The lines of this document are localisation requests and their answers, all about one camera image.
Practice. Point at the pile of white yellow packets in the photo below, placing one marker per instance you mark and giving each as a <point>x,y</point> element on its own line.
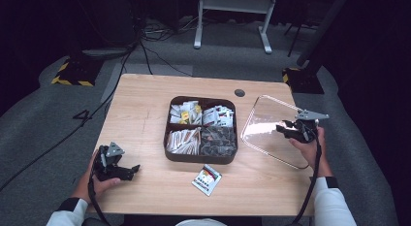
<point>184,112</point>

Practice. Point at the person's right hand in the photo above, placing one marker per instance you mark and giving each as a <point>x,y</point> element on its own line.
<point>315,154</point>

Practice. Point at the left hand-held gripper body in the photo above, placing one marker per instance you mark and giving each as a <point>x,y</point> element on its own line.
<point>106,164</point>

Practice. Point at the brown divided box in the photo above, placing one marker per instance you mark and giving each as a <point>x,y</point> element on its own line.
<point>200,158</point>

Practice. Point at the clear box lid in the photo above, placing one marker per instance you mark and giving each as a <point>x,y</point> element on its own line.
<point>263,129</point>

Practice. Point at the dark metal stand pole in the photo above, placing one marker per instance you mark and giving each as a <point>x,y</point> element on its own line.
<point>323,25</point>

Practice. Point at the pile of white red packets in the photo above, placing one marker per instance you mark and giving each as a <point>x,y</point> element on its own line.
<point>218,116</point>

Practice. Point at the white desk frame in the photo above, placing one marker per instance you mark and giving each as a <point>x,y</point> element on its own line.
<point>232,4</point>

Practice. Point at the pile of dark packets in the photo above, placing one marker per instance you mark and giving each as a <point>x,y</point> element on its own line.
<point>218,141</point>

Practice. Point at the pile of long stick sachets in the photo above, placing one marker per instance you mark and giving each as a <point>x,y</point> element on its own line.
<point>182,141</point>

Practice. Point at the person's left hand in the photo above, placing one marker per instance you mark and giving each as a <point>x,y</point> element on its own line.
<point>85,187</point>

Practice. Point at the person's white shirt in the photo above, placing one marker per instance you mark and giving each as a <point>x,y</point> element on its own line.
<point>200,223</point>

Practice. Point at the grey table grommet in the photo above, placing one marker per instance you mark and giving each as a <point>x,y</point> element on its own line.
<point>239,92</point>

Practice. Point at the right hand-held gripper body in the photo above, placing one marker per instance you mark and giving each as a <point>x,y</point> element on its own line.
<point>307,130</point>

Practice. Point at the yellow black striped stand base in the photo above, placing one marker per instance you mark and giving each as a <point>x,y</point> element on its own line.
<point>303,82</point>
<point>77,74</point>

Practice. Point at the white striped sachet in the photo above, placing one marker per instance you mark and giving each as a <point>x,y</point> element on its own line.
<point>206,180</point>

